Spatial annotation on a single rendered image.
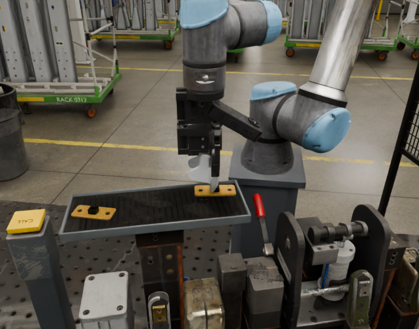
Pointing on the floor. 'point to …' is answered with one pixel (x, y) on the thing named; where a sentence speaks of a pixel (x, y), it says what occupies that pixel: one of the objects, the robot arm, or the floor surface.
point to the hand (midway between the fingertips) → (215, 183)
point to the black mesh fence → (410, 126)
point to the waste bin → (6, 134)
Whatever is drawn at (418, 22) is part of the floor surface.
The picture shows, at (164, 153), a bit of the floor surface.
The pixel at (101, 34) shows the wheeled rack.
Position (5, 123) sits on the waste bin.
